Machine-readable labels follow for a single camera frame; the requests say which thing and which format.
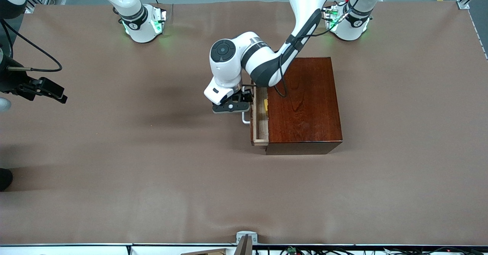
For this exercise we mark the brown table cover mat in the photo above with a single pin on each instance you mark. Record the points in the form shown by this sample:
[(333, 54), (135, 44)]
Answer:
[(152, 171)]

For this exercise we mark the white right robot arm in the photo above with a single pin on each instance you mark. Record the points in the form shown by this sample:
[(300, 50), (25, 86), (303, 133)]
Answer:
[(133, 15)]

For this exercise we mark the dark red wooden cabinet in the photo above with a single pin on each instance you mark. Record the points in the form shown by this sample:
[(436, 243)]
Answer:
[(305, 102)]

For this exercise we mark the white table edge rail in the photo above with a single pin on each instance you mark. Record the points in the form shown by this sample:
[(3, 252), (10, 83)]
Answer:
[(76, 249)]

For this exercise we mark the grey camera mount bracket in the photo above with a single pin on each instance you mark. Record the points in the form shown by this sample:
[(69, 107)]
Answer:
[(246, 234)]

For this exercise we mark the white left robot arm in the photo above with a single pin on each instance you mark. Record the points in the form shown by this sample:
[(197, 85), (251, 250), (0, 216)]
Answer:
[(263, 60)]

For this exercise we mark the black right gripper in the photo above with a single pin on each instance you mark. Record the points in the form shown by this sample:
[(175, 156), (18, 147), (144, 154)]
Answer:
[(15, 80)]

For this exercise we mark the black round object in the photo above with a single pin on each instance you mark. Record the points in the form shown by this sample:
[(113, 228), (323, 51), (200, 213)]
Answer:
[(4, 178)]

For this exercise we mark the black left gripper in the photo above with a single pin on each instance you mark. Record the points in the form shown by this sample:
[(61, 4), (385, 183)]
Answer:
[(245, 94)]

